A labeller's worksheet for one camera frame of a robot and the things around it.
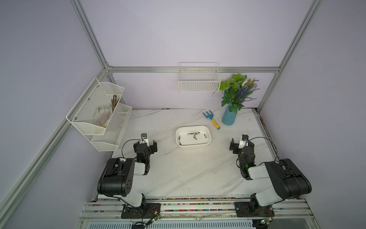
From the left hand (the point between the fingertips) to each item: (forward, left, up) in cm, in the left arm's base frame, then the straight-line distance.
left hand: (146, 142), depth 95 cm
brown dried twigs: (+10, +15, +27) cm, 32 cm away
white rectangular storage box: (+8, -32, -5) cm, 34 cm away
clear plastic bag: (+3, +20, +24) cm, 32 cm away
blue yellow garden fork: (+27, -47, -4) cm, 54 cm away
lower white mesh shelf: (0, +23, +2) cm, 24 cm away
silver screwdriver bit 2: (+11, -36, -4) cm, 38 cm away
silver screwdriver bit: (+10, -31, -4) cm, 33 cm away
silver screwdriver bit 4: (+9, -41, -5) cm, 42 cm away
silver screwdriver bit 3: (+7, -34, -6) cm, 35 cm away
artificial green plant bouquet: (+20, -59, +28) cm, 68 cm away
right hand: (0, -64, +2) cm, 64 cm away
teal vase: (+21, -60, +1) cm, 63 cm away
